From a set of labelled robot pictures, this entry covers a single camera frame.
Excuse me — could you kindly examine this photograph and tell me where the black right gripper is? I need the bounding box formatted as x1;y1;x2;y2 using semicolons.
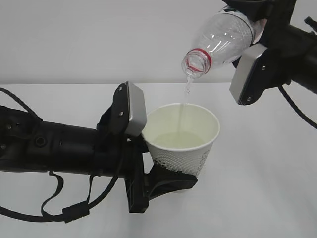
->
224;0;296;69

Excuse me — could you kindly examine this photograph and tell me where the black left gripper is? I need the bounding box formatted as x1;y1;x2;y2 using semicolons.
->
122;140;198;213

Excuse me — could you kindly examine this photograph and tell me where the clear plastic water bottle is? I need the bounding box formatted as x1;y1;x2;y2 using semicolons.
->
182;5;265;79

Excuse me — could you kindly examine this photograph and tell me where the white paper cup green logo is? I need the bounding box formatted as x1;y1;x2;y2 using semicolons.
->
142;103;220;178

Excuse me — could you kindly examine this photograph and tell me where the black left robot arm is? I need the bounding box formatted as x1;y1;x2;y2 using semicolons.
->
0;106;197;222

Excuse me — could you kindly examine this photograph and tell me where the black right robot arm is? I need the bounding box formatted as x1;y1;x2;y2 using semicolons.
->
225;0;317;105

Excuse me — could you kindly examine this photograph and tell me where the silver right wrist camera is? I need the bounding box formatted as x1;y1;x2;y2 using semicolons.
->
229;44;272;106

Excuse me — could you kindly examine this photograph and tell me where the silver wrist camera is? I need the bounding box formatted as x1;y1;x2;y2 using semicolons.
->
229;44;272;106
97;81;147;137

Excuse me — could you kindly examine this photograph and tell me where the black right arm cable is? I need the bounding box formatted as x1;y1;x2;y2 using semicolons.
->
278;16;317;130

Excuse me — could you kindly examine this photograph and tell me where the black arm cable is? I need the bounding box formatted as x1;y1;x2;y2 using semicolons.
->
0;86;124;223
278;16;317;130

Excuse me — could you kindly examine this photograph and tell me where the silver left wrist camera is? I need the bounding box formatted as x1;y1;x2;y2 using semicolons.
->
97;81;147;137

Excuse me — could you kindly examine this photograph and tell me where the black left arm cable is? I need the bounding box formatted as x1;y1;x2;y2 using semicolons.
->
0;86;124;223

